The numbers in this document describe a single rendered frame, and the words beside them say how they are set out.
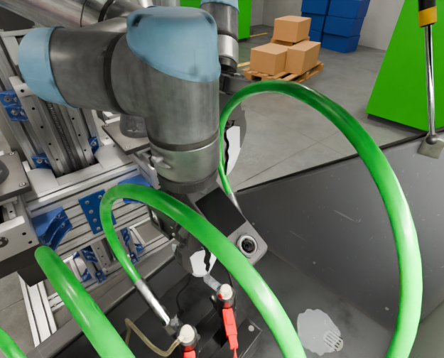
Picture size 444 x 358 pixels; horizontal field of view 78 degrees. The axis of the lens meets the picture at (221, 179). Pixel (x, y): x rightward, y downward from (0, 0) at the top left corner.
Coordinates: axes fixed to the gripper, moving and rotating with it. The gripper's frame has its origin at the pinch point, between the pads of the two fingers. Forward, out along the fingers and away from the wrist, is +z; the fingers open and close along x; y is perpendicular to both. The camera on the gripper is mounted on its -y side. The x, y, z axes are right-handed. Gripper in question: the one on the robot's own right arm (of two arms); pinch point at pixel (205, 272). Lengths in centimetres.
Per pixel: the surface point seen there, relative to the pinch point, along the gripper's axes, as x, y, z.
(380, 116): -323, 40, 104
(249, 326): -3.8, -7.1, 15.2
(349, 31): -587, 192, 73
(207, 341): 3.4, -2.8, 15.4
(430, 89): -31.0, -14.5, -24.5
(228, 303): 0.8, -5.4, 1.7
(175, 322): 8.0, -1.8, 1.3
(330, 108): -5.0, -10.6, -29.3
